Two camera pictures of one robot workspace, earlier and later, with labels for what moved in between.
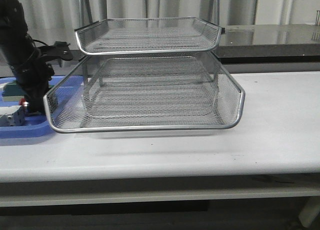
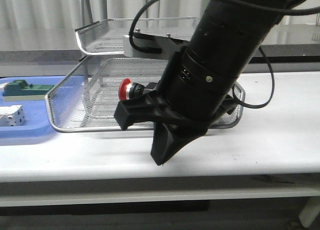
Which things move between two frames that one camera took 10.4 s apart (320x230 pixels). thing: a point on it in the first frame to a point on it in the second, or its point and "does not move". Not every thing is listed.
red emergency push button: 22,102 to 128,90
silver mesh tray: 145,93 does not move
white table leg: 310,211 does not move
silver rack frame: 150,38 to 85,59
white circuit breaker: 12,115 does not move
